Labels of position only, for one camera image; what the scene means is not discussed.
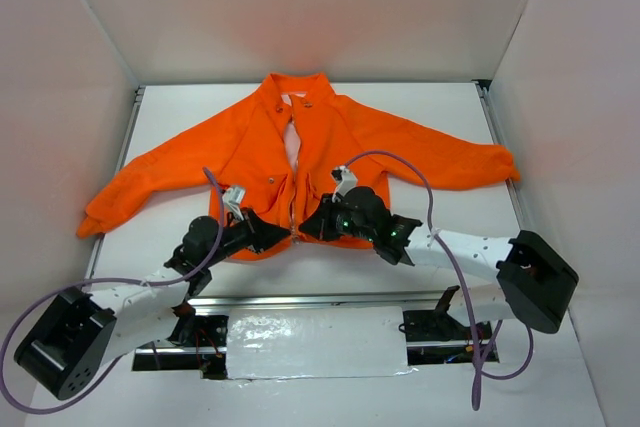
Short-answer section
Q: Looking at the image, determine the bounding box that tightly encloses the silver zipper pull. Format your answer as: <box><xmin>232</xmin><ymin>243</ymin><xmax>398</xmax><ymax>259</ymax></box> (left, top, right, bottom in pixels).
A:
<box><xmin>290</xmin><ymin>225</ymin><xmax>301</xmax><ymax>244</ymax></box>

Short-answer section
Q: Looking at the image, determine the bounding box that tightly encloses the orange zip-up jacket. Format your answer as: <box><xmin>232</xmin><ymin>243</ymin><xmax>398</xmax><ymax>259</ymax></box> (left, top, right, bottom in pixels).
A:
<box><xmin>106</xmin><ymin>73</ymin><xmax>520</xmax><ymax>238</ymax></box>

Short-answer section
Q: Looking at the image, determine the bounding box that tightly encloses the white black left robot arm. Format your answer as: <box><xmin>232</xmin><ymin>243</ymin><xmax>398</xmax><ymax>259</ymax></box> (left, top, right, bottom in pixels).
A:
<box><xmin>14</xmin><ymin>209</ymin><xmax>290</xmax><ymax>401</ymax></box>

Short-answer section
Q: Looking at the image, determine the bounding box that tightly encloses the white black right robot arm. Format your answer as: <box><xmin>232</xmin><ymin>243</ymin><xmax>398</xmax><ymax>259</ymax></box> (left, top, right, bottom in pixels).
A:
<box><xmin>299</xmin><ymin>187</ymin><xmax>579</xmax><ymax>338</ymax></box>

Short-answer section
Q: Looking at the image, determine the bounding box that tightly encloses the white centre cover panel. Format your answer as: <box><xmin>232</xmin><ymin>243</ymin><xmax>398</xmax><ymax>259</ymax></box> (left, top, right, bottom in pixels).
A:
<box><xmin>226</xmin><ymin>307</ymin><xmax>410</xmax><ymax>380</ymax></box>

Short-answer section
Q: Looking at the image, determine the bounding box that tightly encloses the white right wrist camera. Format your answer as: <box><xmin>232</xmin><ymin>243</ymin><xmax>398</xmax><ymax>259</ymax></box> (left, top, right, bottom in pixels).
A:
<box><xmin>331</xmin><ymin>165</ymin><xmax>358</xmax><ymax>199</ymax></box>

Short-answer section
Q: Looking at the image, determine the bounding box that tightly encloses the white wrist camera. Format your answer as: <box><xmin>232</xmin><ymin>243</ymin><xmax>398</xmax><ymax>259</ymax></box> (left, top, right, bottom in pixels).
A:
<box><xmin>331</xmin><ymin>165</ymin><xmax>358</xmax><ymax>199</ymax></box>
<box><xmin>222</xmin><ymin>185</ymin><xmax>246</xmax><ymax>219</ymax></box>

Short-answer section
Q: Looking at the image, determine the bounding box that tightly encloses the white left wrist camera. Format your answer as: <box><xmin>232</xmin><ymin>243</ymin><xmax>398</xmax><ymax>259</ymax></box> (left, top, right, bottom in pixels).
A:
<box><xmin>222</xmin><ymin>185</ymin><xmax>246</xmax><ymax>219</ymax></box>

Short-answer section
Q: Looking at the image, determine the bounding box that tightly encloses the silver aluminium front rail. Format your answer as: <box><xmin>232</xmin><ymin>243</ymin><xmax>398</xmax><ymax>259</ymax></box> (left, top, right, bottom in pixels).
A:
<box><xmin>189</xmin><ymin>291</ymin><xmax>445</xmax><ymax>312</ymax></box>

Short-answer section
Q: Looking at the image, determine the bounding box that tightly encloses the aluminium left side rail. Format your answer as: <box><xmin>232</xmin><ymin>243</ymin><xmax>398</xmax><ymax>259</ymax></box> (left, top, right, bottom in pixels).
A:
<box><xmin>76</xmin><ymin>86</ymin><xmax>146</xmax><ymax>280</ymax></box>

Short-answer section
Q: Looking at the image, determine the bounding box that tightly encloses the aluminium right side rail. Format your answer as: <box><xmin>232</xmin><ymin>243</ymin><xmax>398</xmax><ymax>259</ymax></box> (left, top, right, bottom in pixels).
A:
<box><xmin>473</xmin><ymin>78</ymin><xmax>557</xmax><ymax>300</ymax></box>

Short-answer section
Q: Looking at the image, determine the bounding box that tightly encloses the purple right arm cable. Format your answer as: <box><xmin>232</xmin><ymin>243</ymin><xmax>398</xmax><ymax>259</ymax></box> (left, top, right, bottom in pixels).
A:
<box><xmin>344</xmin><ymin>149</ymin><xmax>535</xmax><ymax>411</ymax></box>

